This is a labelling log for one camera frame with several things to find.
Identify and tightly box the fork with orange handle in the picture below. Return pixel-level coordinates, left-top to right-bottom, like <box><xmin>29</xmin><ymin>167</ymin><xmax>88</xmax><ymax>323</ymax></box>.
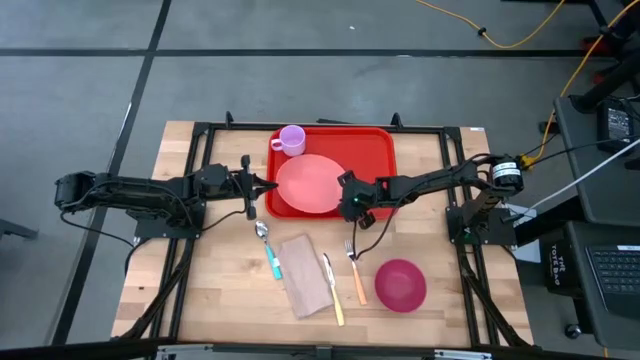
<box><xmin>344</xmin><ymin>240</ymin><xmax>368</xmax><ymax>307</ymax></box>

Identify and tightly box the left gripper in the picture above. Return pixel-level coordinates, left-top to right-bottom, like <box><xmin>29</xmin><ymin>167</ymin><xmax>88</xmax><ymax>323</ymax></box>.
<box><xmin>227</xmin><ymin>154</ymin><xmax>279</xmax><ymax>222</ymax></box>

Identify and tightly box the dark grey desk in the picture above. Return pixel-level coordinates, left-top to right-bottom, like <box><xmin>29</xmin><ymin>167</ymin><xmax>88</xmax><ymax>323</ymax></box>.
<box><xmin>552</xmin><ymin>94</ymin><xmax>640</xmax><ymax>351</ymax></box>

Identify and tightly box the yellow cable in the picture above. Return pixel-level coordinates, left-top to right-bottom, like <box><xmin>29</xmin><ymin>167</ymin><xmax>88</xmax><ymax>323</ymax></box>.
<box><xmin>414</xmin><ymin>0</ymin><xmax>569</xmax><ymax>50</ymax></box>
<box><xmin>517</xmin><ymin>0</ymin><xmax>640</xmax><ymax>169</ymax></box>

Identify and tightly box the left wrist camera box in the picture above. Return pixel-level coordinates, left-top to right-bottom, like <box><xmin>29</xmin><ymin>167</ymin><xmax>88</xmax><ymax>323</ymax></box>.
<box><xmin>193</xmin><ymin>162</ymin><xmax>232</xmax><ymax>197</ymax></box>

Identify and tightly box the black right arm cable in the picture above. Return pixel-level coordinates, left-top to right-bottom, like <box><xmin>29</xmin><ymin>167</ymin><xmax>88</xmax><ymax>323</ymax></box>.
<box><xmin>351</xmin><ymin>197</ymin><xmax>416</xmax><ymax>261</ymax></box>

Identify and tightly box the knife with cream handle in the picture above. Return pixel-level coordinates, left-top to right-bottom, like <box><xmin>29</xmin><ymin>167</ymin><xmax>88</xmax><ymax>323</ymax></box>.
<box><xmin>322</xmin><ymin>252</ymin><xmax>346</xmax><ymax>328</ymax></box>

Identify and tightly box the lilac plastic mug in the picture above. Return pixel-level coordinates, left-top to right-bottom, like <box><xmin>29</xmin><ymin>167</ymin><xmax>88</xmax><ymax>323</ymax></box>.
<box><xmin>270</xmin><ymin>124</ymin><xmax>307</xmax><ymax>158</ymax></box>

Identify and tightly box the black stand base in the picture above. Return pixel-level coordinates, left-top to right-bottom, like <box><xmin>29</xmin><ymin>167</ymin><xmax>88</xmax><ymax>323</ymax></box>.
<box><xmin>569</xmin><ymin>0</ymin><xmax>640</xmax><ymax>115</ymax></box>

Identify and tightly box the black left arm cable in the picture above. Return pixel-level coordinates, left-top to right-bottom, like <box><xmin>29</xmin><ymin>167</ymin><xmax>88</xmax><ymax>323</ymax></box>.
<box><xmin>199</xmin><ymin>189</ymin><xmax>251</xmax><ymax>234</ymax></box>

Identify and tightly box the spoon with teal handle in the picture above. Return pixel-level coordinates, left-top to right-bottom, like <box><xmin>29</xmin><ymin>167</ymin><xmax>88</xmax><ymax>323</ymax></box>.
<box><xmin>254</xmin><ymin>220</ymin><xmax>284</xmax><ymax>281</ymax></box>

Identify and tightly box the black box with white lettering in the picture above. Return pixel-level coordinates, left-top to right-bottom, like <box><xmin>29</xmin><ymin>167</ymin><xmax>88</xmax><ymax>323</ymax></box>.
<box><xmin>541</xmin><ymin>238</ymin><xmax>577</xmax><ymax>290</ymax></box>

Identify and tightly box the white paper sheet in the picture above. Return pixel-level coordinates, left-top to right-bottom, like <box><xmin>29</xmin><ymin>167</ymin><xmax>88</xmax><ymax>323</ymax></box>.
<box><xmin>502</xmin><ymin>202</ymin><xmax>542</xmax><ymax>265</ymax></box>

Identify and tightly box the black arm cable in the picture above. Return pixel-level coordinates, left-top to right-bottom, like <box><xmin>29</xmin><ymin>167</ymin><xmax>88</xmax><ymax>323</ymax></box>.
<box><xmin>351</xmin><ymin>197</ymin><xmax>416</xmax><ymax>261</ymax></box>
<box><xmin>199</xmin><ymin>189</ymin><xmax>251</xmax><ymax>234</ymax></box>

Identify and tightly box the magenta plastic bowl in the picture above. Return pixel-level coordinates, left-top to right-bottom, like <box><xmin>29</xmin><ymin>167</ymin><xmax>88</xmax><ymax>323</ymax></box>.
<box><xmin>374</xmin><ymin>258</ymin><xmax>428</xmax><ymax>314</ymax></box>

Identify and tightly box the black laptop keyboard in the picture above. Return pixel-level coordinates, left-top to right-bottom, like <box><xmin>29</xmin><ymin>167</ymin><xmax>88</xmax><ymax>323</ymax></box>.
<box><xmin>584</xmin><ymin>243</ymin><xmax>640</xmax><ymax>321</ymax></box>

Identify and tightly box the beige cloth napkin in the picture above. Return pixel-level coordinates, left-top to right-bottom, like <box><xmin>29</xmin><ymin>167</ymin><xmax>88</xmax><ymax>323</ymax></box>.
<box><xmin>276</xmin><ymin>233</ymin><xmax>335</xmax><ymax>320</ymax></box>

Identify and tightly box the black stand leg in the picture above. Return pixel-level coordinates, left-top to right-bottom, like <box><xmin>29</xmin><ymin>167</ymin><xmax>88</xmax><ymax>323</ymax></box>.
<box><xmin>0</xmin><ymin>217</ymin><xmax>40</xmax><ymax>242</ymax></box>

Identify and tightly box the salmon pink plate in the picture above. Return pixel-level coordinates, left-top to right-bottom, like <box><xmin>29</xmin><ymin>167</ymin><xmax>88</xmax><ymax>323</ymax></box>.
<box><xmin>275</xmin><ymin>153</ymin><xmax>347</xmax><ymax>215</ymax></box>

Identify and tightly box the white cable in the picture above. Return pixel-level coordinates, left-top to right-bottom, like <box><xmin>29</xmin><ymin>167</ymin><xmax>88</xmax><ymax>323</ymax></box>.
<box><xmin>524</xmin><ymin>137</ymin><xmax>640</xmax><ymax>214</ymax></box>

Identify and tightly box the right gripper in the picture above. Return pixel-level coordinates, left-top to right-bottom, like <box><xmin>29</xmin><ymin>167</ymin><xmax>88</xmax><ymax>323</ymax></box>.
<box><xmin>337</xmin><ymin>169</ymin><xmax>392</xmax><ymax>232</ymax></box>

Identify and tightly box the black aluminium table frame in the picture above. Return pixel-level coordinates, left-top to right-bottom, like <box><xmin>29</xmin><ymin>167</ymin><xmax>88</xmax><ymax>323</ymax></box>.
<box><xmin>110</xmin><ymin>110</ymin><xmax>535</xmax><ymax>360</ymax></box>

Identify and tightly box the red plastic tray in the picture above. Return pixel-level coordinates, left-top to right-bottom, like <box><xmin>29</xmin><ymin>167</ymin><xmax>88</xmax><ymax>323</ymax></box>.
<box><xmin>264</xmin><ymin>126</ymin><xmax>399</xmax><ymax>221</ymax></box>

